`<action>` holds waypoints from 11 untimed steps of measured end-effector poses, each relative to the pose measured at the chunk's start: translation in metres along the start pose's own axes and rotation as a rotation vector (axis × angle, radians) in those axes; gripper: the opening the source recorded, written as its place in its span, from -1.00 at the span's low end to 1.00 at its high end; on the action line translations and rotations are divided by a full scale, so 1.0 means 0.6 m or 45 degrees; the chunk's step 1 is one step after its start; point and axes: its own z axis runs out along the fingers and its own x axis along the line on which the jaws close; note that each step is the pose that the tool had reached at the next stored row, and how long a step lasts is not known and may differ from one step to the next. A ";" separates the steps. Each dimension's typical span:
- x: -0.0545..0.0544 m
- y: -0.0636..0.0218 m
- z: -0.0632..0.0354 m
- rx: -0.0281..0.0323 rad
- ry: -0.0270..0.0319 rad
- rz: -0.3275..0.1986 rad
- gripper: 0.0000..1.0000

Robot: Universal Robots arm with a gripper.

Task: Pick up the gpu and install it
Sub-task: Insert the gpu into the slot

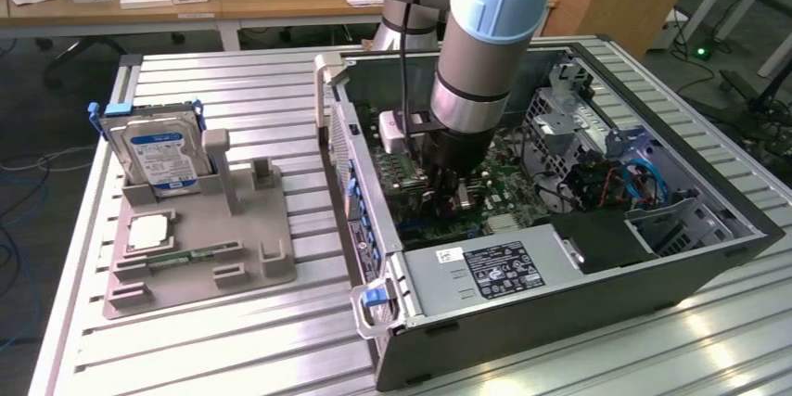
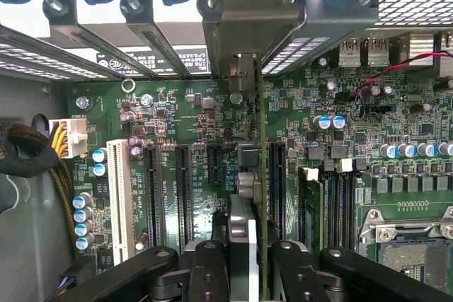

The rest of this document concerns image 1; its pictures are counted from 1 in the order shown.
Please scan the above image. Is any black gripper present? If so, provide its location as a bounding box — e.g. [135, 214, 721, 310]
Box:
[423, 128, 496, 184]

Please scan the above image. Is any green motherboard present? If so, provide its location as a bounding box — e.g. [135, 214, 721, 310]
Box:
[371, 108, 552, 251]

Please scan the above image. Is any grey power supply unit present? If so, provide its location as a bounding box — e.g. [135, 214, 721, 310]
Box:
[395, 224, 587, 318]

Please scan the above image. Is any black drive bay cover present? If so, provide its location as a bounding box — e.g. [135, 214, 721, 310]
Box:
[549, 210, 661, 275]

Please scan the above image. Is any black and silver PC case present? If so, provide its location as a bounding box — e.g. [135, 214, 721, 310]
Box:
[312, 41, 787, 392]

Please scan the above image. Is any wooden desk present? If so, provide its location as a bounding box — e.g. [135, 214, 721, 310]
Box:
[0, 0, 559, 52]

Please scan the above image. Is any grey parts rack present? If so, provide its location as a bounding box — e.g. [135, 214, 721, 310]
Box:
[101, 126, 299, 321]

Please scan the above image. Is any hard disk in blue caddy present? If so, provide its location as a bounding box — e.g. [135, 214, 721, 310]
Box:
[85, 98, 209, 198]

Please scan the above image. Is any green RAM stick on rack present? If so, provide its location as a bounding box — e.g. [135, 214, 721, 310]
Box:
[145, 240, 240, 267]

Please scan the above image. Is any silver CPU chip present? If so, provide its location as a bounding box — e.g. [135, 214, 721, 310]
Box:
[128, 217, 175, 249]

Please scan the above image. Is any black office chair base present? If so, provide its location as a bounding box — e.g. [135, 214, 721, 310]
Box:
[33, 32, 187, 89]

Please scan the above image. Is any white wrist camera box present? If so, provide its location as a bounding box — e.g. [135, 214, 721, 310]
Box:
[377, 110, 413, 155]

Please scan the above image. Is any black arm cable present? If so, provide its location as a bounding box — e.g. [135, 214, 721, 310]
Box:
[399, 0, 432, 142]

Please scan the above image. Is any blue wire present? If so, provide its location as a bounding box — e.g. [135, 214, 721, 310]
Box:
[621, 159, 669, 205]

